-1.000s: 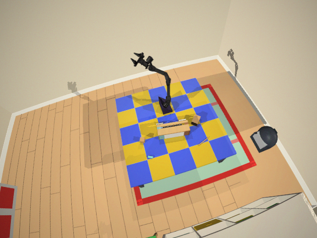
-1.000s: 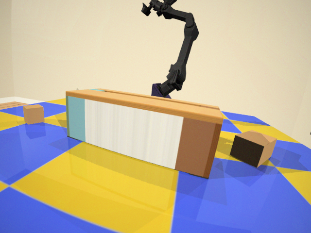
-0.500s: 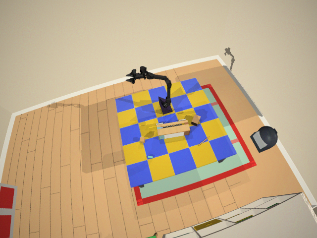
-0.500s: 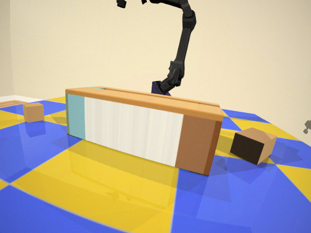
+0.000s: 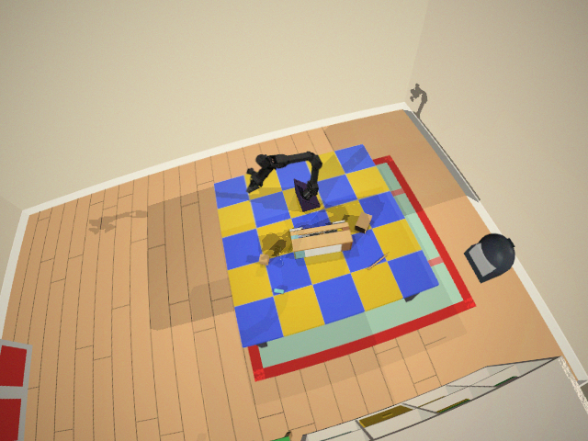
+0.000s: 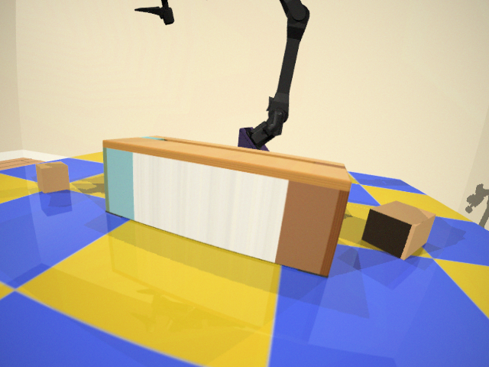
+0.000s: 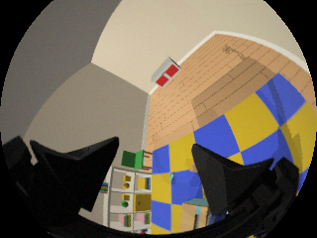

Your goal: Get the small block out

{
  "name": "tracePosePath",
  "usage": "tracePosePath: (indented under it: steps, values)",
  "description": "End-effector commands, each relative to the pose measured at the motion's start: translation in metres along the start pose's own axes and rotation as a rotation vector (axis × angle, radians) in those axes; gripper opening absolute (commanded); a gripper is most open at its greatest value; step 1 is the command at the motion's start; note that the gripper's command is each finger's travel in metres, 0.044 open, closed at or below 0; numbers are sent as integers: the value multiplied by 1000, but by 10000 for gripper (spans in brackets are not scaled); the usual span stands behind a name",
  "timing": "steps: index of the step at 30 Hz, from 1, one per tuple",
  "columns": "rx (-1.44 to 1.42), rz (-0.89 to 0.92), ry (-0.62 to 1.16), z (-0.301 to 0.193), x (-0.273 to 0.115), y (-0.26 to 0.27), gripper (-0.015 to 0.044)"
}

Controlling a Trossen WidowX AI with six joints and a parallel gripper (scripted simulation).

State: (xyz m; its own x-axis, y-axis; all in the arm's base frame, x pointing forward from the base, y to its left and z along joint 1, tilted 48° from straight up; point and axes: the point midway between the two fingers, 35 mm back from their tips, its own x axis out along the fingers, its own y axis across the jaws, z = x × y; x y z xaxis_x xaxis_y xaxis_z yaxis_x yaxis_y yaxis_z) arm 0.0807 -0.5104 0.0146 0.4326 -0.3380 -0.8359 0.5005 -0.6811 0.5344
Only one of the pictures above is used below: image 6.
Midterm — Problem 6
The brown cube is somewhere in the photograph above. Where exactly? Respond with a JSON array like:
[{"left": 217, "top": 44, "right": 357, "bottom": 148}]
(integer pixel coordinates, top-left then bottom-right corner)
[{"left": 36, "top": 161, "right": 70, "bottom": 193}]

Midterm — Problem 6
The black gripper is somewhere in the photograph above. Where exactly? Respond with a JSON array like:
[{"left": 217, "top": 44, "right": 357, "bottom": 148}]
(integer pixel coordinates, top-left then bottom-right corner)
[{"left": 135, "top": 0, "right": 175, "bottom": 25}]

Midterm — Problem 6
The long orange clear-fronted box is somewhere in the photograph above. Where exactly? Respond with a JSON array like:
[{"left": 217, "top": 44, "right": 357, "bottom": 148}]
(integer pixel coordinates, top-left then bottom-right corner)
[{"left": 102, "top": 135, "right": 352, "bottom": 278}]

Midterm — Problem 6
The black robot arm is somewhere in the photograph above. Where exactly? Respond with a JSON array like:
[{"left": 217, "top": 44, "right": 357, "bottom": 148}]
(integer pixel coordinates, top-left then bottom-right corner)
[{"left": 246, "top": 0, "right": 310, "bottom": 150}]

